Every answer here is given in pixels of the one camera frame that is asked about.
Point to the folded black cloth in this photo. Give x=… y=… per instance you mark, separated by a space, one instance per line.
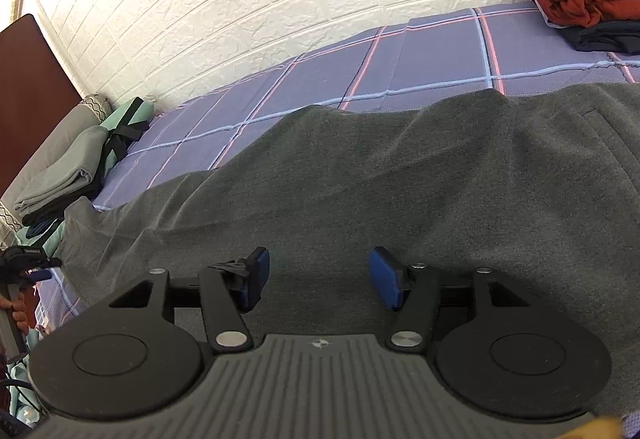
x=60 y=209

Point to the brown wooden headboard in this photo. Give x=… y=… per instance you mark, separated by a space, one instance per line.
x=35 y=89

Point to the dark grey pants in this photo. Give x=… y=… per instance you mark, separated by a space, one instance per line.
x=400 y=179

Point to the person's left hand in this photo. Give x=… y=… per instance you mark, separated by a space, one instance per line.
x=21 y=320

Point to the folded grey cloth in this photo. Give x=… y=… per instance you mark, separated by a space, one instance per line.
x=60 y=179

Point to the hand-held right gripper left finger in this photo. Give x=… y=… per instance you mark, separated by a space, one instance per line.
x=256 y=269

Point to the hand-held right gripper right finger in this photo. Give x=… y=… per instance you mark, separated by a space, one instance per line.
x=384 y=274

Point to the folded dark navy cloth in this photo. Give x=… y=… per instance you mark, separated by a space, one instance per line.
x=600 y=38

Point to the stack of grey-green folded clothes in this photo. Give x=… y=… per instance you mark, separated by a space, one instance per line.
x=55 y=144

